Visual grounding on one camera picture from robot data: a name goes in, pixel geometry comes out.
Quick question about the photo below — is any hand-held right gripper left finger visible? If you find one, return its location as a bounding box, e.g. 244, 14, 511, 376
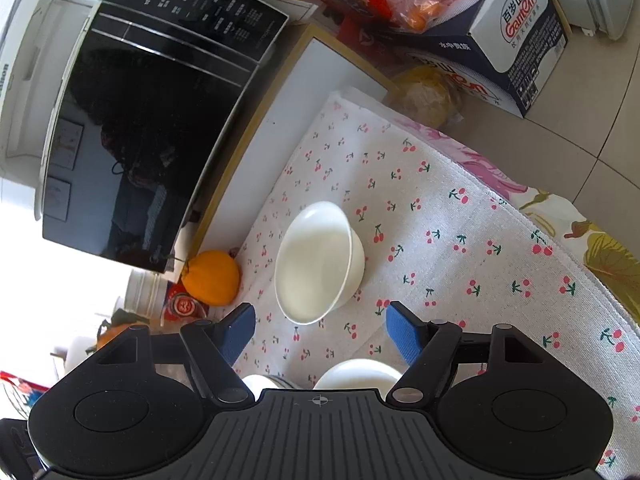
95, 303, 257, 406

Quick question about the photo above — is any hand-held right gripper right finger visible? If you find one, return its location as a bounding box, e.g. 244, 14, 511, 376
385, 300, 544, 405

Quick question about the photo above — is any small cream bowl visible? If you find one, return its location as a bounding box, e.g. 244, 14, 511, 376
241, 374, 282, 394

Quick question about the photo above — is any wide cream bowl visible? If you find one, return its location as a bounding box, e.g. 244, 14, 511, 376
313, 358, 404, 392

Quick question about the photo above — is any straight-sided white bowl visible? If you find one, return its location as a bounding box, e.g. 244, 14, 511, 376
274, 201, 366, 325

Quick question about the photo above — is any stack of white cups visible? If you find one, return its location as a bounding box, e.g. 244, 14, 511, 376
125, 268, 169, 332

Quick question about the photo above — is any cherry print tablecloth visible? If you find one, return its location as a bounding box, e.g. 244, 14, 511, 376
227, 91, 640, 480

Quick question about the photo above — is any large orange with leaves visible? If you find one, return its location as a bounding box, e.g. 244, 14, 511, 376
96, 307, 151, 352

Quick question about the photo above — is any pink floral cloth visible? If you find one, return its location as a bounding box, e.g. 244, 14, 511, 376
385, 110, 640, 342

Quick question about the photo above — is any white wood-edged stand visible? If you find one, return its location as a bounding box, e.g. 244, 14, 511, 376
192, 22, 401, 261

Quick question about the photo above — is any black microwave oven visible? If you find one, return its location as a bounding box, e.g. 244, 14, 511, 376
5, 0, 291, 276

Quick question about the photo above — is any yellow fruit in plastic wrap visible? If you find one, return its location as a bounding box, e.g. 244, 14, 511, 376
392, 65, 464, 129

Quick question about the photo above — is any blue and white carton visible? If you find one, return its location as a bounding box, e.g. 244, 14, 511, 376
390, 0, 572, 119

